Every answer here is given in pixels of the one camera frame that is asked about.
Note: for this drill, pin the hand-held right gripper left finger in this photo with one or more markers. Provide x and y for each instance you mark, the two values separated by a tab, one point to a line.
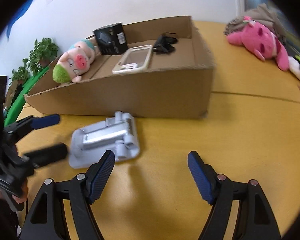
102	177

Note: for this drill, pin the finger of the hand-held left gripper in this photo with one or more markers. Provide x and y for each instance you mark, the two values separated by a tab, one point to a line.
50	153
47	120

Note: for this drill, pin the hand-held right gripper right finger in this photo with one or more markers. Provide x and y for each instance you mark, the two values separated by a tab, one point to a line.
200	177

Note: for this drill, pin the silver phone stand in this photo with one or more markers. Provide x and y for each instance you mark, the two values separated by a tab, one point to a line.
102	135

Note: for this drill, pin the pig plush toy green hair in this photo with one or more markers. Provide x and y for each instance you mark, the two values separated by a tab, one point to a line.
75	60

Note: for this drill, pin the brown cardboard box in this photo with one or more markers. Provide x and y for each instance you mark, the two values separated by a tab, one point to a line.
140	92

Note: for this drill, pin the clear beige phone case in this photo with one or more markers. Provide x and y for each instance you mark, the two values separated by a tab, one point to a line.
126	68

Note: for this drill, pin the black product box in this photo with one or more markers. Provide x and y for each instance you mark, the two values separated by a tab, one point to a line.
110	40

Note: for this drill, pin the black clip object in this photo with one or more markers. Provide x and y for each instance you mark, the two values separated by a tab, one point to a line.
165	45

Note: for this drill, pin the person's left hand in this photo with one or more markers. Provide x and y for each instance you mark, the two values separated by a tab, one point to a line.
21	200

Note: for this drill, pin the small open cardboard box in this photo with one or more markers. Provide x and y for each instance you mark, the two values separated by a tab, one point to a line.
11	92

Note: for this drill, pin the small potted green plant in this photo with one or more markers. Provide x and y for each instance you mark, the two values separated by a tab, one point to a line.
18	73

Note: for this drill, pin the large potted green plant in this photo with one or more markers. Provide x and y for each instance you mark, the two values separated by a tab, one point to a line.
43	51

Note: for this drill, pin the white black plush toy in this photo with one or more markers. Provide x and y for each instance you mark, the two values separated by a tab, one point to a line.
298	71

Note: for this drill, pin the pink plush toy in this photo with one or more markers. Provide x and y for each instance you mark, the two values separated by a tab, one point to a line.
260	40

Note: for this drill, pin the beige cloth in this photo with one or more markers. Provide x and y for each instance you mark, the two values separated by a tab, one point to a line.
260	13

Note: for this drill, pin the blue ribbon wall decal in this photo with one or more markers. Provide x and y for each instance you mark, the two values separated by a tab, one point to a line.
20	15

